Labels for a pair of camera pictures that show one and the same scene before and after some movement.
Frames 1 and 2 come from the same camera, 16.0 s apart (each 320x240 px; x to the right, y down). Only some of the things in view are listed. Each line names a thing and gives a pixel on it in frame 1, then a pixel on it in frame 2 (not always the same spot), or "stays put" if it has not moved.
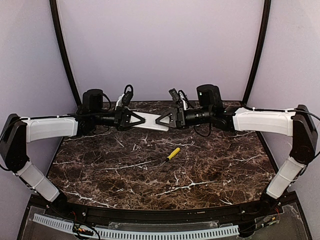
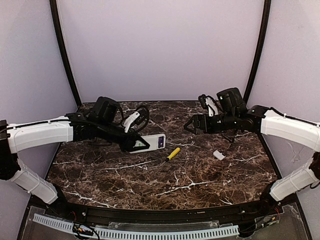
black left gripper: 120,119 to 127,144
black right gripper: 179,118 to 200,123
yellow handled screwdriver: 175,152 stays put
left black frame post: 53,6 stays put
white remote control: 150,122 to 156,142
